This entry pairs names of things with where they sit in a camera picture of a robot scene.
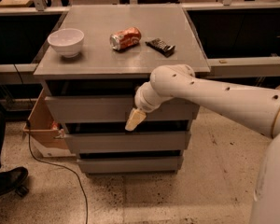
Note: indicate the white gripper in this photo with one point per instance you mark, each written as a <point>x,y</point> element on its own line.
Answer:
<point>141,101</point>

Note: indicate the grey top drawer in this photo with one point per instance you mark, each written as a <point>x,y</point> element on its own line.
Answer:
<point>93,109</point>

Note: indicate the grey drawer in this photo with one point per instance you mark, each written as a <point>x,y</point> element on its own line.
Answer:
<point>130,165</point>
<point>126,142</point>
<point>93,109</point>

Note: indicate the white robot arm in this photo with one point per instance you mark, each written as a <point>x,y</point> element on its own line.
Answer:
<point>256,108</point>

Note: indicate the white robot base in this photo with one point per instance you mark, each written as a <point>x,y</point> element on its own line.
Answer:
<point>266,204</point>

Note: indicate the grey middle drawer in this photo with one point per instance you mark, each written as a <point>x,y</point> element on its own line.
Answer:
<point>126,142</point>

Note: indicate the grey bottom drawer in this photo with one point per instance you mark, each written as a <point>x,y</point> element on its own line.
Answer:
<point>130,165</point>

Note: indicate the grey drawer cabinet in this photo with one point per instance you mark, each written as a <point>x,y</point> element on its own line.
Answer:
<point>98,70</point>

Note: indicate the dark snack bar wrapper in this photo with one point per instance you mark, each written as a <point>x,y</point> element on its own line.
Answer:
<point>161,47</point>

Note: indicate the crushed orange soda can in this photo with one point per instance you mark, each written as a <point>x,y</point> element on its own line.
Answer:
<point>124,39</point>

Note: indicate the brown cardboard box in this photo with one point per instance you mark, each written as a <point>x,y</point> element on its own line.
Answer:
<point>47,134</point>

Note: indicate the white ceramic bowl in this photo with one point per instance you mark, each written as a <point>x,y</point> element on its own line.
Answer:
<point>67,42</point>

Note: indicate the black shoe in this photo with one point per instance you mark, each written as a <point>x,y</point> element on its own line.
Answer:
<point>12,179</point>

